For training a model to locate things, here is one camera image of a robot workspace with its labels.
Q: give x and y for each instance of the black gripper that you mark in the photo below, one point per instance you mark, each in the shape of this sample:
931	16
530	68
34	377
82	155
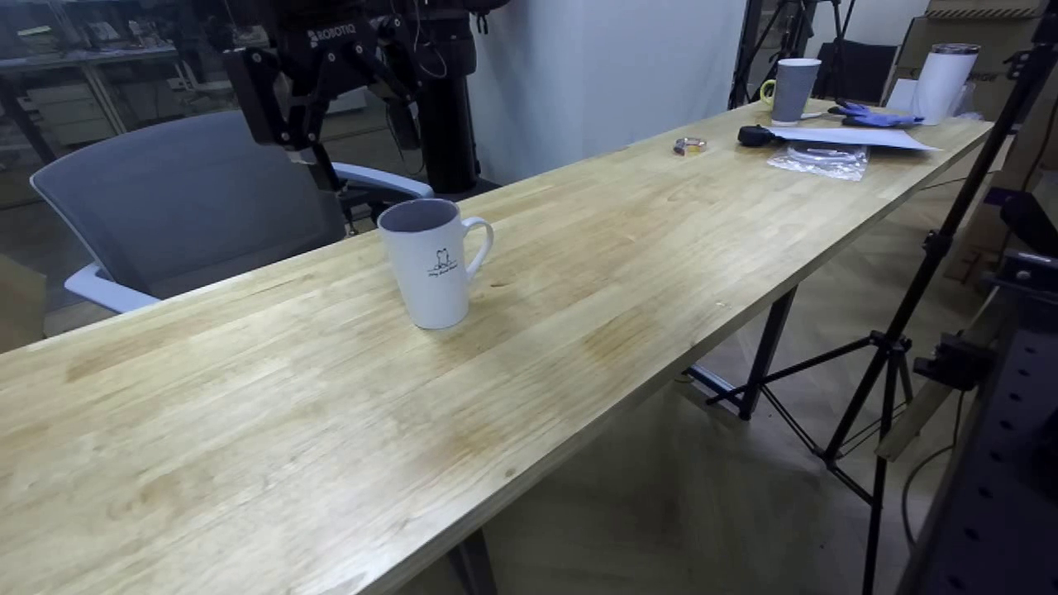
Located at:
330	50

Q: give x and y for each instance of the black tripod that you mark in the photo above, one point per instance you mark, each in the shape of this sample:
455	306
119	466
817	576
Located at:
887	353

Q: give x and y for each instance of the clear plastic bag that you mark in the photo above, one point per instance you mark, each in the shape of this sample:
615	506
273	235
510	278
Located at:
821	165

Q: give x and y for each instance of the small shiny trinket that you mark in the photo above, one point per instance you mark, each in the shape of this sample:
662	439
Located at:
688	143

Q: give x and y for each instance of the blue cloth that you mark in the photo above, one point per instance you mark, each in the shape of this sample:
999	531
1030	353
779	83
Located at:
877	114

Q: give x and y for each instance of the black optical breadboard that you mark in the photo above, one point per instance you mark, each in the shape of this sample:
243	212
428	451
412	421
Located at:
1003	496

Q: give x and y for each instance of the black stand column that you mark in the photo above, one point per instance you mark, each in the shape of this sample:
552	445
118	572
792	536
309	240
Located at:
451	121

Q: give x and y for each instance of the grey office chair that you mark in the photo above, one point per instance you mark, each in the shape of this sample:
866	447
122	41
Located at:
186	210

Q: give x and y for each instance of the grey cylindrical cup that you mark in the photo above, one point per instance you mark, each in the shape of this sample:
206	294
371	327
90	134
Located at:
795	95

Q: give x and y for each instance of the black computer mouse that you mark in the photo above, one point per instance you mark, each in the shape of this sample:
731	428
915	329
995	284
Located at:
755	138

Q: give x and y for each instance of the brown cardboard box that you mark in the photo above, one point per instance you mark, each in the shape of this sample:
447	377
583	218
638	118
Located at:
19	301

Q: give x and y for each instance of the black table leg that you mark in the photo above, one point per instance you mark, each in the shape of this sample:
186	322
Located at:
478	566
770	342

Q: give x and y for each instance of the white ceramic mug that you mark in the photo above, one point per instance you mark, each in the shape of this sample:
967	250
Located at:
429	277

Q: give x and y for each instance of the black background chair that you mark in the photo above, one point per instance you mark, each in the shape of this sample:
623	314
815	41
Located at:
855	71

